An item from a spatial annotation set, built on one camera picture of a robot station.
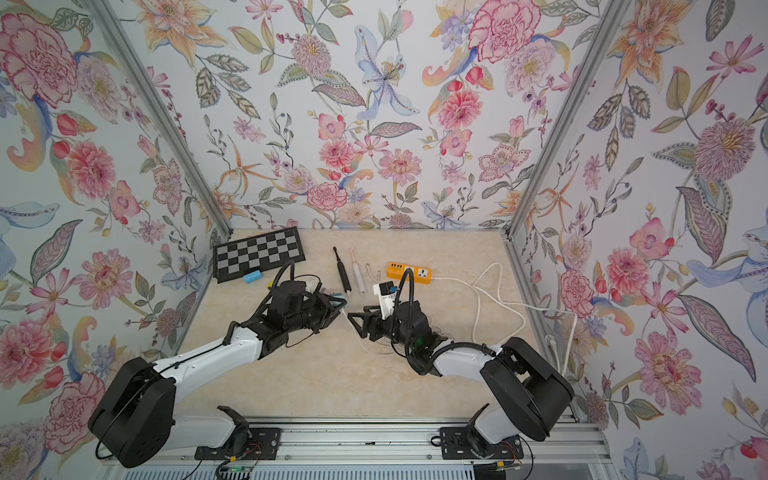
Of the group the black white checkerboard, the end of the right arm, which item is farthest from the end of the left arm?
the black white checkerboard

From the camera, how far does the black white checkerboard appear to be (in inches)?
42.6

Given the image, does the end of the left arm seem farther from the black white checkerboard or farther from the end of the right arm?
the black white checkerboard
